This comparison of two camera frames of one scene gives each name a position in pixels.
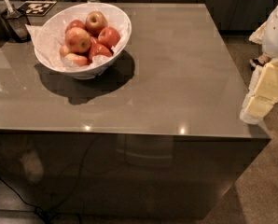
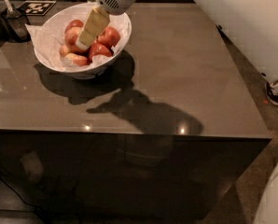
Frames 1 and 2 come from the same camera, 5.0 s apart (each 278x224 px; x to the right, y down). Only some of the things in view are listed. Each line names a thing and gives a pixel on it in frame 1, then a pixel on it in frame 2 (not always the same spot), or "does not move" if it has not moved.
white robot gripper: [277, 32] -> [111, 0]
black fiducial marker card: [36, 7] does not move
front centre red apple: [98, 49] does not move
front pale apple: [80, 61] does not move
